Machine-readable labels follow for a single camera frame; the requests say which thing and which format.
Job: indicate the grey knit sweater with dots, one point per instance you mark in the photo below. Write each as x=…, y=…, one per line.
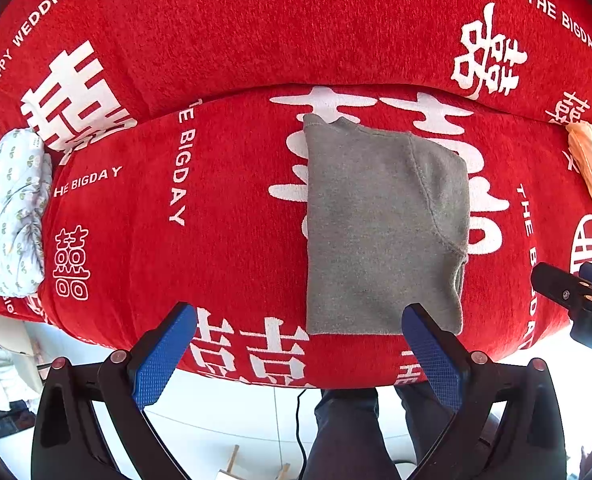
x=376, y=235

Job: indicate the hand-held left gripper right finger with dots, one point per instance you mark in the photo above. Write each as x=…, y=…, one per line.
x=433, y=360

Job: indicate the person's left leg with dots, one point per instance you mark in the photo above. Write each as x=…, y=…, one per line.
x=346, y=435

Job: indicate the person's right leg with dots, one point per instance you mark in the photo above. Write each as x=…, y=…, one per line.
x=416, y=420

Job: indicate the red printed blanket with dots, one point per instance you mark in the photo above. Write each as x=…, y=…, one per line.
x=225, y=35

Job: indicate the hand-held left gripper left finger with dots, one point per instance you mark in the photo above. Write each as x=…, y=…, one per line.
x=163, y=360

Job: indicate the person's leg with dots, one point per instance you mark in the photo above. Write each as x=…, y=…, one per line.
x=346, y=435
x=416, y=420

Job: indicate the white cloth pile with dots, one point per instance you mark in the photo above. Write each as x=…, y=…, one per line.
x=0, y=380

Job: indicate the white patterned cloth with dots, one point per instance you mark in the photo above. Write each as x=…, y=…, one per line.
x=10, y=210

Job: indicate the wooden stand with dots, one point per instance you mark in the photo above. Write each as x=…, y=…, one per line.
x=230, y=465

